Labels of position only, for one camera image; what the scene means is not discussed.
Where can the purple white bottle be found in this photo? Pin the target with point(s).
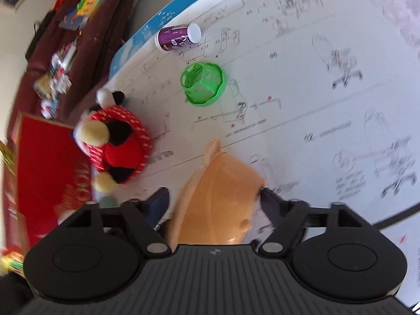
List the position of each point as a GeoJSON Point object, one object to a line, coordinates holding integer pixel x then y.
{"type": "Point", "coordinates": [175, 37]}

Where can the red polka dot mouse plush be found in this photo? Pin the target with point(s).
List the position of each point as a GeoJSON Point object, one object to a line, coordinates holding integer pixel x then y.
{"type": "Point", "coordinates": [121, 151]}

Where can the orange toy pot with lid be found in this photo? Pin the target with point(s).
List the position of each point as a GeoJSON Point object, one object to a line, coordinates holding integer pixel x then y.
{"type": "Point", "coordinates": [220, 197]}

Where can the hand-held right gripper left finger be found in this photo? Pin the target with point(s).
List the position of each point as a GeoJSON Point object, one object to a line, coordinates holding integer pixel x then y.
{"type": "Point", "coordinates": [157, 206]}

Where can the red cardboard box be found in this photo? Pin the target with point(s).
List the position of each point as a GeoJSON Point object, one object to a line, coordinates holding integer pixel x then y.
{"type": "Point", "coordinates": [46, 170]}

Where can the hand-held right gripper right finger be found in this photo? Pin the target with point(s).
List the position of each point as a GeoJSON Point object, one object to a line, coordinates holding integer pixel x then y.
{"type": "Point", "coordinates": [272, 205]}

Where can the green plastic basket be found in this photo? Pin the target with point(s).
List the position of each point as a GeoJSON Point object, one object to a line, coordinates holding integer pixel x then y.
{"type": "Point", "coordinates": [203, 83]}

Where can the green red toy box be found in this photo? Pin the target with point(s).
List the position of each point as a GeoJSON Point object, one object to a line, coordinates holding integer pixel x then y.
{"type": "Point", "coordinates": [11, 262]}

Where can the brown sofa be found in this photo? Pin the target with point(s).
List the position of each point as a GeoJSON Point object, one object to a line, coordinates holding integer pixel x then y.
{"type": "Point", "coordinates": [98, 46]}

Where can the black bag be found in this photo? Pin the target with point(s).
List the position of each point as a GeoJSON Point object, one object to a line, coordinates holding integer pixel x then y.
{"type": "Point", "coordinates": [41, 34]}

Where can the yellow plastic toy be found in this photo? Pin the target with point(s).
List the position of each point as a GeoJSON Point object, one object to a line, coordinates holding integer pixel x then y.
{"type": "Point", "coordinates": [90, 0]}

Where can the white printed paper sheet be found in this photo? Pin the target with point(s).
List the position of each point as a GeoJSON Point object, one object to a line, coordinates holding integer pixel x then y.
{"type": "Point", "coordinates": [295, 88]}

